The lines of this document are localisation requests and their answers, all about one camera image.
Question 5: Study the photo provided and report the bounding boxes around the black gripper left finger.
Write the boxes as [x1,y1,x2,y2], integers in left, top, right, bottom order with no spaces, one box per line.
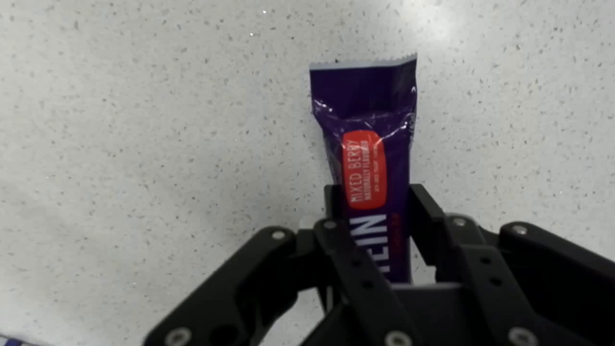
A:
[141,183,421,346]

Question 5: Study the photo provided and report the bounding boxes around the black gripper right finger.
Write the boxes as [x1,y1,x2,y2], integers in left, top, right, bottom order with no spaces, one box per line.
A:
[408,183,615,346]

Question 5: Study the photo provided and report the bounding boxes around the purple snack bar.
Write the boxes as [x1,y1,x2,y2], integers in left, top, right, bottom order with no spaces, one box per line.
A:
[308,52,421,286]

